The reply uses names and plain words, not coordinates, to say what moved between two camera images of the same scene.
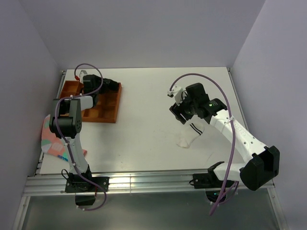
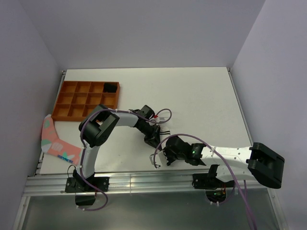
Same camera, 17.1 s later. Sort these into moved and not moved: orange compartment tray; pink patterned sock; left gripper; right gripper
Moved: right gripper; left gripper
Not moved: orange compartment tray; pink patterned sock
